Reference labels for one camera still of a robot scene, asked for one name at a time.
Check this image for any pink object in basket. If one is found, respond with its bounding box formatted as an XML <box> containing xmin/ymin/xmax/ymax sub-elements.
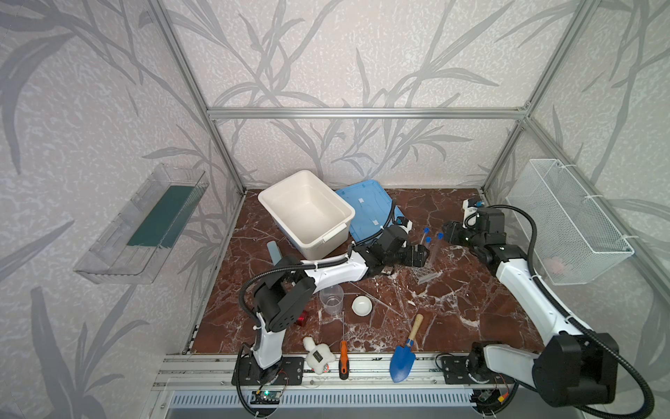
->
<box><xmin>544</xmin><ymin>257</ymin><xmax>568</xmax><ymax>275</ymax></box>

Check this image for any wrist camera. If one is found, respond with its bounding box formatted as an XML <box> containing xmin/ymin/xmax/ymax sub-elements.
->
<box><xmin>394</xmin><ymin>216</ymin><xmax>413</xmax><ymax>233</ymax></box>
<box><xmin>462</xmin><ymin>197</ymin><xmax>484</xmax><ymax>228</ymax></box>

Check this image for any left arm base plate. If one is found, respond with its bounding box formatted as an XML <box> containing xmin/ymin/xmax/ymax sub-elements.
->
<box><xmin>232</xmin><ymin>354</ymin><xmax>305</xmax><ymax>387</ymax></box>

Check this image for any white wire basket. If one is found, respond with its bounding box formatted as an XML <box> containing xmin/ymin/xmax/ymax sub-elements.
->
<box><xmin>505</xmin><ymin>159</ymin><xmax>634</xmax><ymax>286</ymax></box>

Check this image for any white plastic bin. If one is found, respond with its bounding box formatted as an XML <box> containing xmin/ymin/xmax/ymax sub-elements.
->
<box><xmin>258</xmin><ymin>170</ymin><xmax>355</xmax><ymax>260</ymax></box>

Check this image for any glass stirring rod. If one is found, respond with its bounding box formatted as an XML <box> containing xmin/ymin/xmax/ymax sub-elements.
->
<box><xmin>356</xmin><ymin>282</ymin><xmax>419</xmax><ymax>318</ymax></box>

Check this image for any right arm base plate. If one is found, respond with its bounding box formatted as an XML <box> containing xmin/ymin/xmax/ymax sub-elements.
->
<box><xmin>434</xmin><ymin>353</ymin><xmax>515</xmax><ymax>387</ymax></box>

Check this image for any clear wall shelf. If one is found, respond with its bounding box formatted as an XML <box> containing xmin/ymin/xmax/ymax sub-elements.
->
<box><xmin>73</xmin><ymin>163</ymin><xmax>209</xmax><ymax>285</ymax></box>

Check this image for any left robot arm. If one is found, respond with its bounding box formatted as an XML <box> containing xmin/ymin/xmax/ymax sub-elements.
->
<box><xmin>238</xmin><ymin>225</ymin><xmax>430</xmax><ymax>372</ymax></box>

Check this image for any grey-blue flat tool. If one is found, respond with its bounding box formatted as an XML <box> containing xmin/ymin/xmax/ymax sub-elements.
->
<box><xmin>266</xmin><ymin>241</ymin><xmax>283</xmax><ymax>265</ymax></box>

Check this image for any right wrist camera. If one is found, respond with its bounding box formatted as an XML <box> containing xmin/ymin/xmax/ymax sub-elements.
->
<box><xmin>462</xmin><ymin>197</ymin><xmax>484</xmax><ymax>228</ymax></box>

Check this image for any small white bowl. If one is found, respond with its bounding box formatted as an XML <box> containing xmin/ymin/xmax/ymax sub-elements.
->
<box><xmin>352</xmin><ymin>295</ymin><xmax>373</xmax><ymax>317</ymax></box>

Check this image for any red small object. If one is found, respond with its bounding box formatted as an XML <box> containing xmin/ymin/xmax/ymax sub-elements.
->
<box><xmin>295</xmin><ymin>311</ymin><xmax>309</xmax><ymax>328</ymax></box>

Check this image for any aluminium frame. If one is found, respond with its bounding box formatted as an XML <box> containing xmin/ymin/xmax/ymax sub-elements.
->
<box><xmin>160</xmin><ymin>1</ymin><xmax>669</xmax><ymax>391</ymax></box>

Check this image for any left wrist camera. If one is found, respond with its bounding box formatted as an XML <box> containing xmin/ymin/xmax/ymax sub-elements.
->
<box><xmin>394</xmin><ymin>216</ymin><xmax>413</xmax><ymax>233</ymax></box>

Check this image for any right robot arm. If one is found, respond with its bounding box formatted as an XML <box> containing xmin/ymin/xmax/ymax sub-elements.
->
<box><xmin>443</xmin><ymin>199</ymin><xmax>618</xmax><ymax>407</ymax></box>

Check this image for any clear measuring cup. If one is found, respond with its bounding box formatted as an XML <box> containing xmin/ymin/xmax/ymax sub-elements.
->
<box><xmin>319</xmin><ymin>285</ymin><xmax>344</xmax><ymax>316</ymax></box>

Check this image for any blue plastic bin lid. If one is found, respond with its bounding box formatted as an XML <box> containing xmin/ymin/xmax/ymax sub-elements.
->
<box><xmin>336</xmin><ymin>180</ymin><xmax>404</xmax><ymax>244</ymax></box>

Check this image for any blue garden trowel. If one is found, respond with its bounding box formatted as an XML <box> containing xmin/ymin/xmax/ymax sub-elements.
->
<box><xmin>389</xmin><ymin>314</ymin><xmax>424</xmax><ymax>383</ymax></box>

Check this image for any orange handled screwdriver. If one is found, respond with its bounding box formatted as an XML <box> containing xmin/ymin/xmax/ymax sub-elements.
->
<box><xmin>338</xmin><ymin>313</ymin><xmax>350</xmax><ymax>381</ymax></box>

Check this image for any clear acrylic test tube rack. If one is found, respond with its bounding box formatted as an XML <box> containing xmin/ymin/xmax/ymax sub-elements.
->
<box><xmin>417</xmin><ymin>257</ymin><xmax>442</xmax><ymax>285</ymax></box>

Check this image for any green circuit board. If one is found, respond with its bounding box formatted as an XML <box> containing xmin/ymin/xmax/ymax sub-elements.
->
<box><xmin>250</xmin><ymin>389</ymin><xmax>283</xmax><ymax>405</ymax></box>

